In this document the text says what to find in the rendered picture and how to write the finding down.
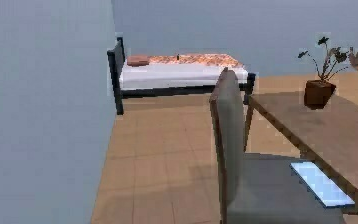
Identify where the brown wooden table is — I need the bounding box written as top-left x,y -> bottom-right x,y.
243,90 -> 358,217

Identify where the house plant in brown pot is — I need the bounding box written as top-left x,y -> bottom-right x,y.
297,35 -> 358,110

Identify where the black framed white bed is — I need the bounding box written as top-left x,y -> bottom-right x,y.
106,36 -> 257,116

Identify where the pale blue flat tablet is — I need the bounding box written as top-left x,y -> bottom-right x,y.
289,161 -> 356,208

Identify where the orange patterned blanket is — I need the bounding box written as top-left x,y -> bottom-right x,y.
148,53 -> 245,69

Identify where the grey cushioned wooden chair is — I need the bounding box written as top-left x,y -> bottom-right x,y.
209,67 -> 347,224

